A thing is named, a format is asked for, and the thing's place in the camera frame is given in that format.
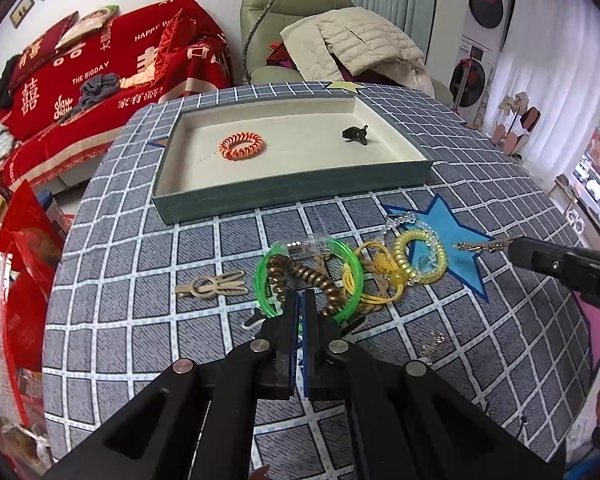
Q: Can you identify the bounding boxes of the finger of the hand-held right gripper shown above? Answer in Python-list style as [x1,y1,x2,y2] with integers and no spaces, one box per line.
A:
[509,236,571,281]

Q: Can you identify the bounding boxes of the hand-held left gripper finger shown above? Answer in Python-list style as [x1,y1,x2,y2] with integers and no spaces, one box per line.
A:
[45,291,301,480]
[302,290,566,480]

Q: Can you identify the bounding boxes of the gold hair clip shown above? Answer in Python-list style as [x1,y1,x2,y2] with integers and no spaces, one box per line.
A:
[455,234,518,253]

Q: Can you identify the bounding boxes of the brown coil hair tie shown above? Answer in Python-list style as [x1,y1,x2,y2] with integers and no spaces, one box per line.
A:
[267,254,338,317]

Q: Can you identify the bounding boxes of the green plastic bangle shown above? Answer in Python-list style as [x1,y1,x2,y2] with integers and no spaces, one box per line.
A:
[254,239,365,323]

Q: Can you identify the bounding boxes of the beige braided rope bracelet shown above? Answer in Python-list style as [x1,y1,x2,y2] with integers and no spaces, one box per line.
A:
[315,252,396,313]

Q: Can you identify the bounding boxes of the clear plastic hair clip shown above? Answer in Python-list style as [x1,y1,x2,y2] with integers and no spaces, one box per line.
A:
[284,234,333,261]

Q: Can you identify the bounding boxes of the clear bead bracelet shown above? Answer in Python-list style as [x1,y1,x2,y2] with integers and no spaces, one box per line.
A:
[382,212,446,281]

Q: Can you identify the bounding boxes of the yellow coil hair tie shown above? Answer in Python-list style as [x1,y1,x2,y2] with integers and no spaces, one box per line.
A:
[392,230,448,285]

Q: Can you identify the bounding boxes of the grey-green cardboard tray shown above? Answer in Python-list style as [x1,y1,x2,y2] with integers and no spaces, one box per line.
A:
[151,94,435,226]

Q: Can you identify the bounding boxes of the large blue star sticker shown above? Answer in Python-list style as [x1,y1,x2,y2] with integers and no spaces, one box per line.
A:
[382,195,496,303]

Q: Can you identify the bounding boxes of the beige hair clip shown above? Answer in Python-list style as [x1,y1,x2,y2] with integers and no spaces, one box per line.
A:
[174,270,249,301]

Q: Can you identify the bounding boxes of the slipper rack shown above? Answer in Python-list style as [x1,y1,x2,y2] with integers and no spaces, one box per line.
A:
[490,91,543,158]

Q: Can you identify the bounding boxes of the white sheer curtain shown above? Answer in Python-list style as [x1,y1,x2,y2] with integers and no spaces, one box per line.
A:
[480,5,600,251]

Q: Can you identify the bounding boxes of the black hair claw clip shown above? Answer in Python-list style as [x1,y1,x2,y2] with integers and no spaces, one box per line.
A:
[342,124,371,147]

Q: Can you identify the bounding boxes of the yellow-green star sticker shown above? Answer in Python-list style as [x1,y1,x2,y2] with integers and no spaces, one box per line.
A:
[326,80,366,95]

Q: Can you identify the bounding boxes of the white stacked laundry machine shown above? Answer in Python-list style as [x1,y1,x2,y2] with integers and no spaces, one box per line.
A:
[450,0,518,113]

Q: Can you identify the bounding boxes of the white down jacket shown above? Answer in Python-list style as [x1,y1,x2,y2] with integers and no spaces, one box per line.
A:
[280,7,436,96]

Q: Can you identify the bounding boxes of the red snack bags pile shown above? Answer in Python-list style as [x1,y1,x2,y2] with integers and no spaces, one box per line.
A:
[0,180,66,426]

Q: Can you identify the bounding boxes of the red purple clothes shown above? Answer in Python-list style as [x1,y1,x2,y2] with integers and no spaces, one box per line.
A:
[266,40,301,71]

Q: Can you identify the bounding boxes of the grey garment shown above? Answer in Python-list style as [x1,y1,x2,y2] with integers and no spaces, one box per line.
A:
[77,72,123,108]

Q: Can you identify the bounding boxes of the red satin cushion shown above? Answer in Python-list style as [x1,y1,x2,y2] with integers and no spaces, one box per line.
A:
[152,9,198,76]

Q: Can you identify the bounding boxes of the grey gooseneck stand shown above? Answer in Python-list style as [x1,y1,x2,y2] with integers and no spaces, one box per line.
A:
[240,0,306,86]

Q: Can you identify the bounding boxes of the green armchair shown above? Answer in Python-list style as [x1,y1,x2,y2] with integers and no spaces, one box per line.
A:
[240,0,453,106]

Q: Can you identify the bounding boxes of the red covered sofa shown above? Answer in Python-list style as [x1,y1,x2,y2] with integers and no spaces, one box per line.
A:
[0,0,233,201]

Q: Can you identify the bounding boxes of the beige printed pillow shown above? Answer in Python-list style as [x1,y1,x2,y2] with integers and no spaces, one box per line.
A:
[55,4,120,51]

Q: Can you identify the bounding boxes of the dark garment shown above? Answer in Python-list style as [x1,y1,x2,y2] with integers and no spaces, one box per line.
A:
[0,55,21,111]

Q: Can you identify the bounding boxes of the red embroidered pillow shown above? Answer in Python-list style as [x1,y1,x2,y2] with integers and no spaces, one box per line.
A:
[7,12,78,96]

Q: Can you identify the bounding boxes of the thin yellow hair tie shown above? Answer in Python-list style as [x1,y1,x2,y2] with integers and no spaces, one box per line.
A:
[342,241,406,306]

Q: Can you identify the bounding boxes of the thin silver chain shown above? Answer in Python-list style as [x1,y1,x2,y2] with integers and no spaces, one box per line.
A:
[420,332,453,366]

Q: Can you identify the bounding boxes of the orange coil hair tie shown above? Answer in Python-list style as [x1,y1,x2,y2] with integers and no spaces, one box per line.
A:
[219,132,265,162]

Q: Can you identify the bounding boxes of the small black picture frame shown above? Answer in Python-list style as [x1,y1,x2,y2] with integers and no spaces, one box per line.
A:
[10,0,35,28]

